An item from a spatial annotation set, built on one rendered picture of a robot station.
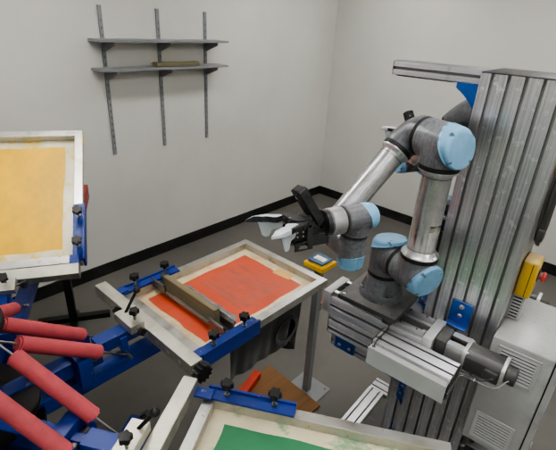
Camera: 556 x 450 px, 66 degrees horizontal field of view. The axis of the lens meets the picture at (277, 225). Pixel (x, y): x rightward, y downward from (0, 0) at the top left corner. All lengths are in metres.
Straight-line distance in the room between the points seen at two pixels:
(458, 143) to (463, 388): 0.97
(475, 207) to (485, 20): 3.49
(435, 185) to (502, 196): 0.26
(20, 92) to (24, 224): 1.43
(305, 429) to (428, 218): 0.77
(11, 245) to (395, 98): 4.17
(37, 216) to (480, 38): 4.10
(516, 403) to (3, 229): 2.15
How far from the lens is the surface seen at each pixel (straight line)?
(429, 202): 1.31
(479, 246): 1.57
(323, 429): 1.51
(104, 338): 1.76
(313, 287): 2.08
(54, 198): 2.31
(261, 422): 1.53
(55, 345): 1.58
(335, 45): 5.66
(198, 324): 1.90
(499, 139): 1.46
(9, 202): 2.35
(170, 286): 2.01
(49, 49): 3.54
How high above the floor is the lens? 2.13
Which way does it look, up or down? 25 degrees down
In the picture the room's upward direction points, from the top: 3 degrees clockwise
